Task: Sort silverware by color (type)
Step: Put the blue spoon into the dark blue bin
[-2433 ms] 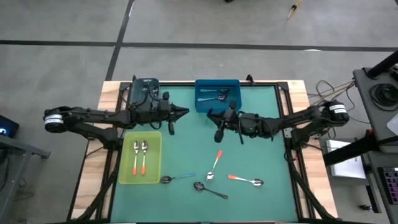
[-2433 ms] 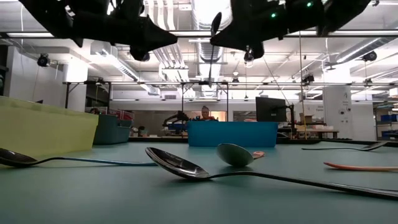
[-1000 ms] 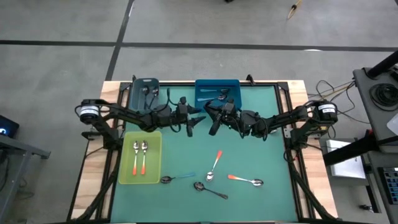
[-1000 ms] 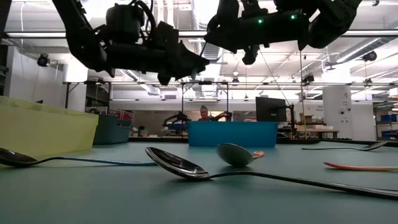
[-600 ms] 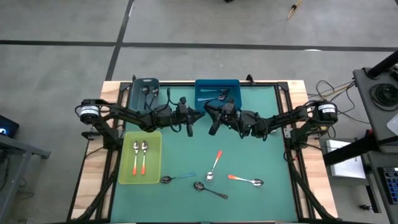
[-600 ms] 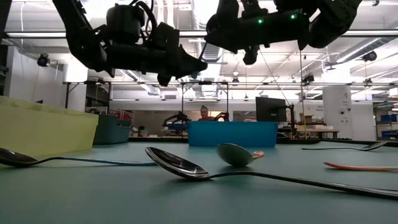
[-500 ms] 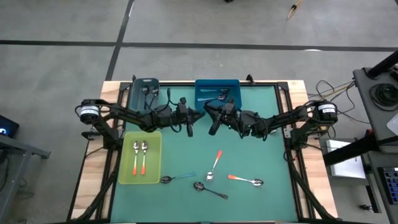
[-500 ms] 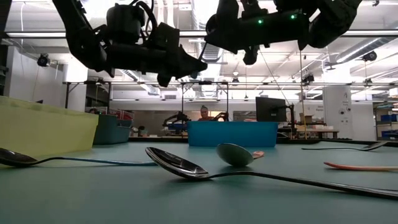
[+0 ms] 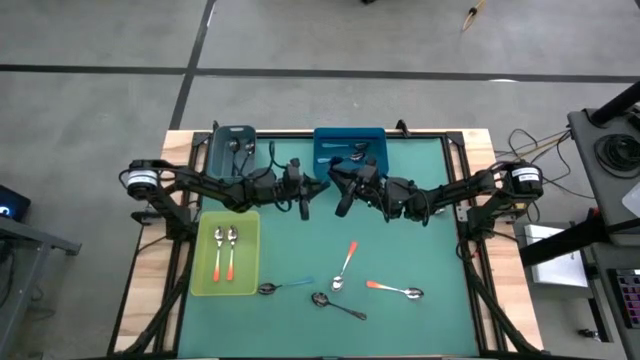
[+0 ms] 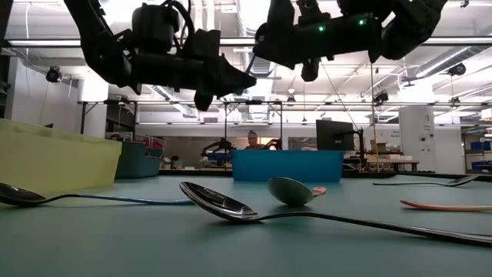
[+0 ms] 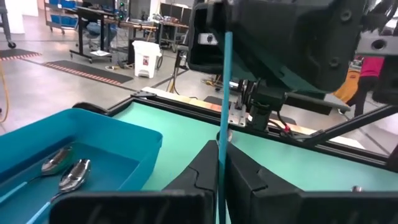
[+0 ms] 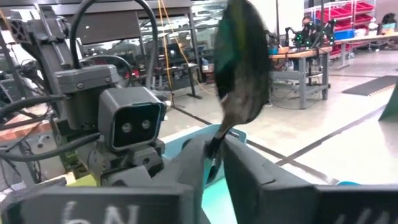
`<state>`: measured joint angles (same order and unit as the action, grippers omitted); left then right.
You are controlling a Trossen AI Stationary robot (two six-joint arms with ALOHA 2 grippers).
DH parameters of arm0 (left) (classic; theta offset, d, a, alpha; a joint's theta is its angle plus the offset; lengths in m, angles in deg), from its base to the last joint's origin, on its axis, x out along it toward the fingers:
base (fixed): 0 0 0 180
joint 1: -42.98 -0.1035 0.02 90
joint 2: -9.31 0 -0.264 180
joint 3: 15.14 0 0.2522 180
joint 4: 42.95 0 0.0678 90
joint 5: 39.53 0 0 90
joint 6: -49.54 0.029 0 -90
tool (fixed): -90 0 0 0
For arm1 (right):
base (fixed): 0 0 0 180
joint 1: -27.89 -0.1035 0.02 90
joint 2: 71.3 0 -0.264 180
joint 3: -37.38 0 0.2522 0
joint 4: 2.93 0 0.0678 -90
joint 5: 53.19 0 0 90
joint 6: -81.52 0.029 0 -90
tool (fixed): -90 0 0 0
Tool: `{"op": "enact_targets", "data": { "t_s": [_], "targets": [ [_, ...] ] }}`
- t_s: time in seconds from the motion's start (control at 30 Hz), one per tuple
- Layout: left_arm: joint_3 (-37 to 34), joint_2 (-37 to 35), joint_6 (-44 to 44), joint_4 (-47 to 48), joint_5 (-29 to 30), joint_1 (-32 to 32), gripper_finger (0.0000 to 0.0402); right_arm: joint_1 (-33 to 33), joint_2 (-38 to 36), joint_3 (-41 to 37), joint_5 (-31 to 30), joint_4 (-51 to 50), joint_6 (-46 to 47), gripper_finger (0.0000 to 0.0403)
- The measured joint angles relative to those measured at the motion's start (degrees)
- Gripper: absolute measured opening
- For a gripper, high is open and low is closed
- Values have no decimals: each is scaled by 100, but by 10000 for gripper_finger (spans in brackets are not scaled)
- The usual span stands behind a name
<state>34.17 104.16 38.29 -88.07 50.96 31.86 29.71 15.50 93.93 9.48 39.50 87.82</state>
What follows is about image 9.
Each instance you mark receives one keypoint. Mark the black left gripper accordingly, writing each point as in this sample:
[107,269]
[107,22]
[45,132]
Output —
[285,191]

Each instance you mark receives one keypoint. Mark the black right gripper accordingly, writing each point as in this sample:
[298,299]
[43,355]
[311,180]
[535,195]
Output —
[372,190]

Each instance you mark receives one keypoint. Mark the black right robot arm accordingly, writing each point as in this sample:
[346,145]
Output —
[450,192]

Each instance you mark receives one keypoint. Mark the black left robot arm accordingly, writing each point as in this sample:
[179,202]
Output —
[210,185]

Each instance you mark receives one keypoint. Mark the bright blue plastic bin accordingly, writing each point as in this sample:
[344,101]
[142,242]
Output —
[377,145]

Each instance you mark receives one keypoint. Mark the teal table mat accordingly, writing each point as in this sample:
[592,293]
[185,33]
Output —
[310,250]

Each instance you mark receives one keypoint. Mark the translucent yellow plastic bin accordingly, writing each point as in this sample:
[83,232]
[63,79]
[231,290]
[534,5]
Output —
[247,250]

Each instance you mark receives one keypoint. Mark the grey-blue plastic bin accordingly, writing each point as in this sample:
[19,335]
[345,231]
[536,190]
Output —
[217,150]

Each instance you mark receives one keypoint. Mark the black stand bar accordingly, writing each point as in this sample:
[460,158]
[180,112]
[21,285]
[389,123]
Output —
[560,242]

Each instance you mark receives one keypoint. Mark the white box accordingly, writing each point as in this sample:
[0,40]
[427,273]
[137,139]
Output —
[555,265]

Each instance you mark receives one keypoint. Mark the grey cart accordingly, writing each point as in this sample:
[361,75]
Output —
[590,165]

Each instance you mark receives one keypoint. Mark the grey metal stand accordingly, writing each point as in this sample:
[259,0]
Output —
[30,237]

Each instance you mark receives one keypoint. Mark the white sheet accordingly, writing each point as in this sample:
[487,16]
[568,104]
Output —
[634,199]

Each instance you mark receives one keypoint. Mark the black box with blue light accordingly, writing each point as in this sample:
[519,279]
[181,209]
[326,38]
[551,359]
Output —
[12,202]

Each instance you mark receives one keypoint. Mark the black keypad with lit keys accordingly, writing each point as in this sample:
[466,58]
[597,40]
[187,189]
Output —
[629,300]

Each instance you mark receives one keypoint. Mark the grey metal bracket plate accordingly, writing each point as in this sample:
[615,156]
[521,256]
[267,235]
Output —
[462,213]

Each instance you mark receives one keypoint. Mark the black post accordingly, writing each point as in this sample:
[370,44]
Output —
[617,105]

